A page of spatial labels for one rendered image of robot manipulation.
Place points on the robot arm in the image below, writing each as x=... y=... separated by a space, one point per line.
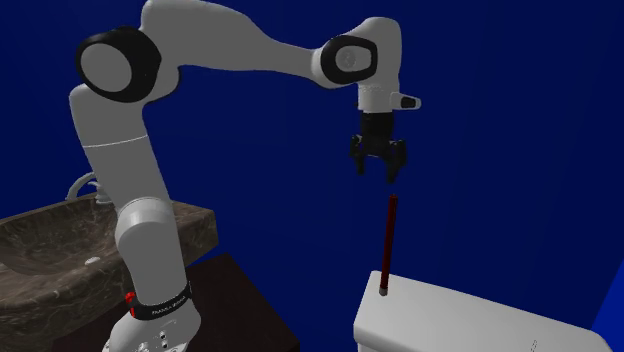
x=131 y=161

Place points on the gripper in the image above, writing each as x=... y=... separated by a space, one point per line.
x=376 y=129

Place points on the silver faucet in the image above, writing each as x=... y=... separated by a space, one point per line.
x=83 y=186

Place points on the red pen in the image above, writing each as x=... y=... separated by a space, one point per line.
x=388 y=241

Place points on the brown marble sink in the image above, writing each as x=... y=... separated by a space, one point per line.
x=53 y=258

